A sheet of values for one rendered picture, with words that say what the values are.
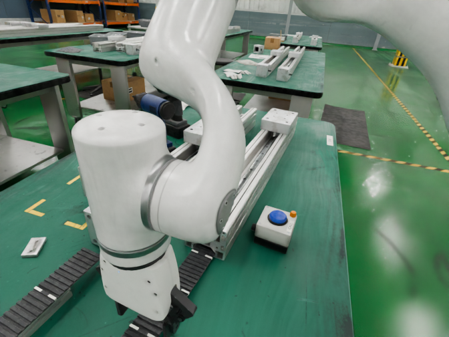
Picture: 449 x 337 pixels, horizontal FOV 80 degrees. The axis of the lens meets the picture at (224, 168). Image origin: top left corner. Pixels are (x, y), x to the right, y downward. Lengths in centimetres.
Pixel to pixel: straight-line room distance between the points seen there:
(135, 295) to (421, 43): 50
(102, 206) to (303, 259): 49
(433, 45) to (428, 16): 4
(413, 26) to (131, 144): 39
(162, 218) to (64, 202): 61
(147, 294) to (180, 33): 30
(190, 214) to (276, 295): 39
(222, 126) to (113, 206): 13
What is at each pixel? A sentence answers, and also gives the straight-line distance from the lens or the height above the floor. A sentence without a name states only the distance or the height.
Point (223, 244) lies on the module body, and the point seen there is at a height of 83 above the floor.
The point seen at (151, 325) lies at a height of 81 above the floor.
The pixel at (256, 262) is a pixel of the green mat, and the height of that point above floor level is 78.
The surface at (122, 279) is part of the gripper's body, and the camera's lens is 39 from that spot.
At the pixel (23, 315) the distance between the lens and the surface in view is 59.
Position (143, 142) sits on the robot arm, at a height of 115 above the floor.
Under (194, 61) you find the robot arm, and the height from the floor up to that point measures 121.
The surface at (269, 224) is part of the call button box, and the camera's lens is 63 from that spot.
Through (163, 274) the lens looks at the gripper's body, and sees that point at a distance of 35.
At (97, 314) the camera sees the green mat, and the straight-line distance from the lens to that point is 58.
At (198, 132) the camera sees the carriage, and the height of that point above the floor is 90.
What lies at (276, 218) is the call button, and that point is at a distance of 63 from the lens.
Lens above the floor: 126
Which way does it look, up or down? 31 degrees down
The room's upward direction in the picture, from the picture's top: 4 degrees clockwise
